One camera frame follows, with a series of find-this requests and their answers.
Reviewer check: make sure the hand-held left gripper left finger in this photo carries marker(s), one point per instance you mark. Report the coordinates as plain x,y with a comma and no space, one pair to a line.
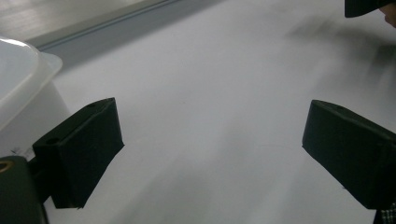
77,155

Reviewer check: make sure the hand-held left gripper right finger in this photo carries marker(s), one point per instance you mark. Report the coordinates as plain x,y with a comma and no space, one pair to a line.
351,155

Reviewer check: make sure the translucent white plastic container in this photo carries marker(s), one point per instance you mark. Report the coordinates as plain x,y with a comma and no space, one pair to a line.
21,84

